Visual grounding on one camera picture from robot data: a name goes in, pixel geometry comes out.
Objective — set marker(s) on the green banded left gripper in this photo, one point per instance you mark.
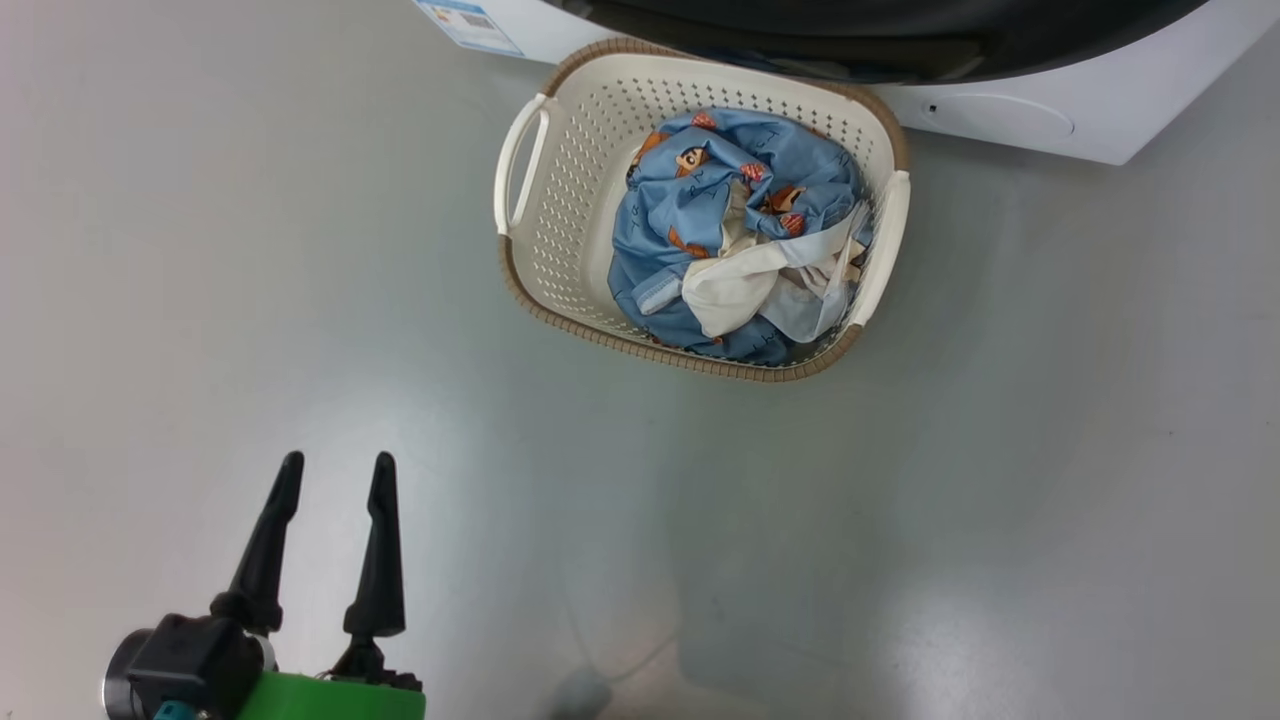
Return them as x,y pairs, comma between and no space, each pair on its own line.
330,700

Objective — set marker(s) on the cream white cloth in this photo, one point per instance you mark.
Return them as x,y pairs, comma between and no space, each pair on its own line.
725,290

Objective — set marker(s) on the pale grey cloth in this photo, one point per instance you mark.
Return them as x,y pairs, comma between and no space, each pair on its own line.
815,300

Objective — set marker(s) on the black round washing machine door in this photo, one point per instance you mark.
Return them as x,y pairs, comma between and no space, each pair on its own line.
880,40

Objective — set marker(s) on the cream perforated laundry basket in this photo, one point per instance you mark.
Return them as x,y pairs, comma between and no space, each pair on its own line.
570,200

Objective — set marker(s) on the white washing machine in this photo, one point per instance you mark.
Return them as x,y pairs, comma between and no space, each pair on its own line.
1130,90

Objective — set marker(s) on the blue energy label sticker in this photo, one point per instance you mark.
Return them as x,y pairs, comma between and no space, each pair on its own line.
468,22

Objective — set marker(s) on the round white filter cover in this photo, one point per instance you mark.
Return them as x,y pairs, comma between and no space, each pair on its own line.
1000,117

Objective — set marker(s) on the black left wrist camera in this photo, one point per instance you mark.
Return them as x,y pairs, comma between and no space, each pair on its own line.
190,665

